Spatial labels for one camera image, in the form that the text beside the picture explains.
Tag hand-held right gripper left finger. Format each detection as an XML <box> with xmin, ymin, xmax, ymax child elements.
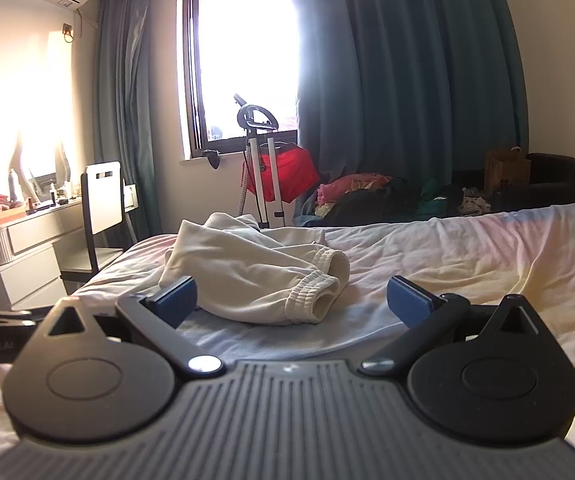
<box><xmin>42</xmin><ymin>276</ymin><xmax>227</xmax><ymax>380</ymax></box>

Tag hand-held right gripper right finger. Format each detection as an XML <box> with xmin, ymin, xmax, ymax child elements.
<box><xmin>360</xmin><ymin>275</ymin><xmax>541</xmax><ymax>377</ymax></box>

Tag cream pants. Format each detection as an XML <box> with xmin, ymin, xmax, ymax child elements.
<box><xmin>159</xmin><ymin>212</ymin><xmax>351</xmax><ymax>326</ymax></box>

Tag pile of clothes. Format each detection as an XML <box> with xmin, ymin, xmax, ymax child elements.
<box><xmin>295</xmin><ymin>172</ymin><xmax>493</xmax><ymax>226</ymax></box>

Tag white dresser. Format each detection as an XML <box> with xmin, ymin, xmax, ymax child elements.
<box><xmin>0</xmin><ymin>197</ymin><xmax>93</xmax><ymax>311</ymax></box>

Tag bed with pastel sheet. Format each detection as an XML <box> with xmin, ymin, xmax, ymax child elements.
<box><xmin>0</xmin><ymin>202</ymin><xmax>575</xmax><ymax>461</ymax></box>

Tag white chair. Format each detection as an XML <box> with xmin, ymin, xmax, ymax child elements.
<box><xmin>60</xmin><ymin>161</ymin><xmax>133</xmax><ymax>293</ymax></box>

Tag garment steamer stand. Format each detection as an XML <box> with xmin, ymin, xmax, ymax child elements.
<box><xmin>234</xmin><ymin>93</ymin><xmax>288</xmax><ymax>228</ymax></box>

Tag brown paper bag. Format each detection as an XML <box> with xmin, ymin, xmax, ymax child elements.
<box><xmin>484</xmin><ymin>146</ymin><xmax>532</xmax><ymax>196</ymax></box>

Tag red bag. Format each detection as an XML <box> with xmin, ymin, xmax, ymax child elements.
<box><xmin>242</xmin><ymin>142</ymin><xmax>321</xmax><ymax>206</ymax></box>

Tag black armchair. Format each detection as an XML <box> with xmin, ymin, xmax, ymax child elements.
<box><xmin>452</xmin><ymin>152</ymin><xmax>575</xmax><ymax>213</ymax></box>

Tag grey curtain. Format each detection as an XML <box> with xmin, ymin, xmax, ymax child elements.
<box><xmin>92</xmin><ymin>0</ymin><xmax>183</xmax><ymax>241</ymax></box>

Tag teal curtain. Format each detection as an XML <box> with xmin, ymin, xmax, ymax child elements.
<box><xmin>282</xmin><ymin>0</ymin><xmax>528</xmax><ymax>221</ymax></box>

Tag window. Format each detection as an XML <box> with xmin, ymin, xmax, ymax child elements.
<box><xmin>178</xmin><ymin>0</ymin><xmax>301</xmax><ymax>158</ymax></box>

